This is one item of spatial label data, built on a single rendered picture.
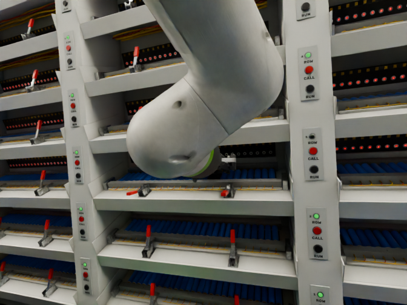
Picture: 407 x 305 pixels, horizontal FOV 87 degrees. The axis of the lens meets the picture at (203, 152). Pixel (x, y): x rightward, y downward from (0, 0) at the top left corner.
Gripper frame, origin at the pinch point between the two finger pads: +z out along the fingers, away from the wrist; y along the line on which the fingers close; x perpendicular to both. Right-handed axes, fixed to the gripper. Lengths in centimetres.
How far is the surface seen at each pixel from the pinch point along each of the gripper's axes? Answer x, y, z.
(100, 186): 4.5, 41.4, -0.7
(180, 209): 11.6, 11.5, -2.3
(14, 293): 45, 83, 5
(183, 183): 4.1, 11.5, -0.3
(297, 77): -19.2, -21.2, -10.9
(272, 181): 4.3, -14.2, -0.7
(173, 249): 24.3, 16.4, 4.4
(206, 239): 21.0, 6.1, 5.6
